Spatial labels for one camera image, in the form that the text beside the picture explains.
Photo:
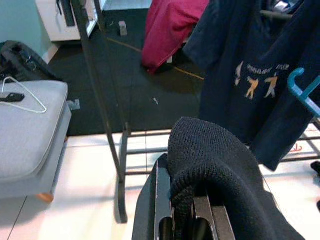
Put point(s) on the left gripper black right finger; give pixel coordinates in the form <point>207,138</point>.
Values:
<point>212,225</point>

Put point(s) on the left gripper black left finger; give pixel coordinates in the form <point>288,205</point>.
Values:
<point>150,205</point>

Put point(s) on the black knit garment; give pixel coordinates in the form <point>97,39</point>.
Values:
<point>225,175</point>

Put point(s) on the blue plastic hanger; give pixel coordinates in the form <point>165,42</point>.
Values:
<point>293,85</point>

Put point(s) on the black metal clothes rack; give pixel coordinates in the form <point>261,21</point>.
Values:
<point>123,162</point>

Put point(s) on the black floor mat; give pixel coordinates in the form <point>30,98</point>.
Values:
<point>155,112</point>

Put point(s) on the black crumpled garment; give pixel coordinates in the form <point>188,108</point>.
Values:
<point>316,167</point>

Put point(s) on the grey cushioned ottoman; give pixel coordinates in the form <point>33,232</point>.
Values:
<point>25,140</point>

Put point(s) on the navy printed t-shirt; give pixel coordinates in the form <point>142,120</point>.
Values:
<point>225,75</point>

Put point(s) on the red cloth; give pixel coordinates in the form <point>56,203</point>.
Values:
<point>170,32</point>

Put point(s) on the small grey box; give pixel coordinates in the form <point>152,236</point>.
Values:
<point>122,28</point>

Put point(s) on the black backpack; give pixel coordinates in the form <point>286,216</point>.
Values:
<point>20,60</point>

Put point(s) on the white cabinet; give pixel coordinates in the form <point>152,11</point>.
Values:
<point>55,27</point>

